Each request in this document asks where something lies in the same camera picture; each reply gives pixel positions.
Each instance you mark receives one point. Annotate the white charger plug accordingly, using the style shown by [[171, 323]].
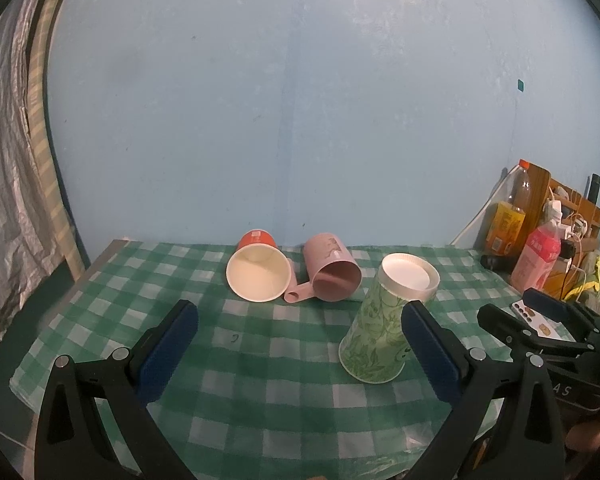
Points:
[[555, 208]]

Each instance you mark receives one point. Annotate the person's right forearm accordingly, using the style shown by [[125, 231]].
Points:
[[587, 437]]

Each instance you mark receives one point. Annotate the black stick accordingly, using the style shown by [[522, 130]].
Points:
[[594, 187]]

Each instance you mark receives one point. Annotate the wooden rack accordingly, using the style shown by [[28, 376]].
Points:
[[537, 195]]

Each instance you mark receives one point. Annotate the red paper cup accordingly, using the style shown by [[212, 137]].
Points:
[[256, 272]]

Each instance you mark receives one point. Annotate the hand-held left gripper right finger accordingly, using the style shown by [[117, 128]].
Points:
[[432, 360]]

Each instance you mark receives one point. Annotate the pink drink bottle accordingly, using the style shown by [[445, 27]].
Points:
[[535, 255]]

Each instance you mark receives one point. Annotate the yellow green striped strip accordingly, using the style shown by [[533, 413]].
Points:
[[42, 135]]

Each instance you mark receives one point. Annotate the silver foil curtain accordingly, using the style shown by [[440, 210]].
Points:
[[5, 160]]

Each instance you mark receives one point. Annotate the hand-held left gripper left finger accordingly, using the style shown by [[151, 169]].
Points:
[[165, 360]]

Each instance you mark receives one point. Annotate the clear bottle with orange cap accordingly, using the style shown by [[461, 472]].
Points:
[[522, 187]]

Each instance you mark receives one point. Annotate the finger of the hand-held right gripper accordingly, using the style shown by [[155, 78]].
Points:
[[550, 302], [502, 325]]

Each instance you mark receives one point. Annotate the yellow juice bottle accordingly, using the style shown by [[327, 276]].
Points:
[[505, 230]]

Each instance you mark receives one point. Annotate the green checked tablecloth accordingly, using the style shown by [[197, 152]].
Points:
[[280, 360]]

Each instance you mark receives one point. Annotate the white card with coins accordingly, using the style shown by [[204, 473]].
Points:
[[542, 322]]

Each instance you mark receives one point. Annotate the pink plastic mug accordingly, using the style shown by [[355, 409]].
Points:
[[330, 270]]

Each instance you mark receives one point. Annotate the green patterned paper cup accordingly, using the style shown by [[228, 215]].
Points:
[[377, 332]]

